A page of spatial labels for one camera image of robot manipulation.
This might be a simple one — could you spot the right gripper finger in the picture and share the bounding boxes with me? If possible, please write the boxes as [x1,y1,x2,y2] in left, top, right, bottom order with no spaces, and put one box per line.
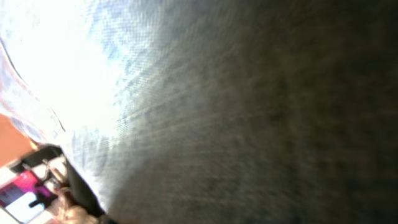
[60,160,116,224]

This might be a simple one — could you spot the light blue denim jeans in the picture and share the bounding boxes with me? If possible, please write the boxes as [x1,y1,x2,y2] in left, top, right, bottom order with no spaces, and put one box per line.
[1,0,397,223]

